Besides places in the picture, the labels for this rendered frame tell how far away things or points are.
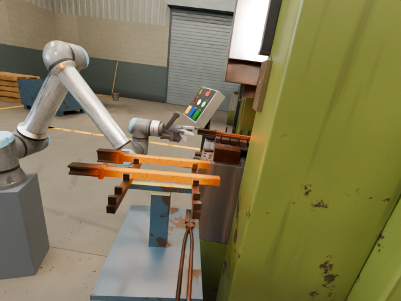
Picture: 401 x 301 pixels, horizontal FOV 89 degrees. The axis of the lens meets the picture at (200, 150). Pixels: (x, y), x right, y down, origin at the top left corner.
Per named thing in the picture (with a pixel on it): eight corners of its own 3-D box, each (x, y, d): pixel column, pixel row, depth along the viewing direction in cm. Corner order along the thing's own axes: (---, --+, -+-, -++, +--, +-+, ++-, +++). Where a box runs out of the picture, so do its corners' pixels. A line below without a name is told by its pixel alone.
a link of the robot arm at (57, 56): (39, 29, 83) (140, 160, 99) (61, 35, 95) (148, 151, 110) (22, 46, 86) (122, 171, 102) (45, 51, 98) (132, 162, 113)
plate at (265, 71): (256, 111, 72) (267, 59, 67) (252, 108, 81) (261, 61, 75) (261, 112, 72) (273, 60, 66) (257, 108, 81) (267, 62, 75)
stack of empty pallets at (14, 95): (-24, 97, 562) (-31, 70, 539) (7, 95, 645) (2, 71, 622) (19, 103, 557) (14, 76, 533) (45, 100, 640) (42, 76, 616)
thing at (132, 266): (89, 300, 54) (89, 295, 53) (130, 208, 91) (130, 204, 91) (201, 304, 56) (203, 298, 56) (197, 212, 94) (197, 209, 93)
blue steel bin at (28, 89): (22, 108, 505) (16, 78, 480) (52, 105, 578) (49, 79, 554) (60, 116, 476) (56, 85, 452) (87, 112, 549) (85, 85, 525)
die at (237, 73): (224, 81, 94) (228, 59, 91) (223, 80, 113) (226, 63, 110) (315, 93, 93) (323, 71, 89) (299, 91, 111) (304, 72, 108)
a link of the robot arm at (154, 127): (155, 118, 116) (150, 122, 107) (163, 119, 115) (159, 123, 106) (154, 134, 119) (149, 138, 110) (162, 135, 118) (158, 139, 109)
